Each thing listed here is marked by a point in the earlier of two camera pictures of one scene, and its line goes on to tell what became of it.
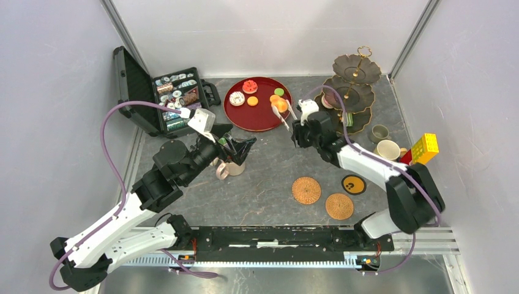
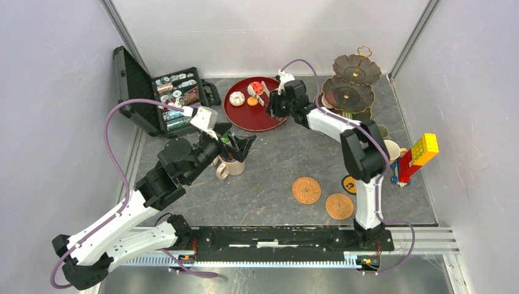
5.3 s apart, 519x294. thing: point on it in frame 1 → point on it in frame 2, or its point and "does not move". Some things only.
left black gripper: [239, 149] does not move
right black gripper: [297, 136] → [273, 106]
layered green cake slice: [350, 117] does not move
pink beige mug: [223, 169] does not move
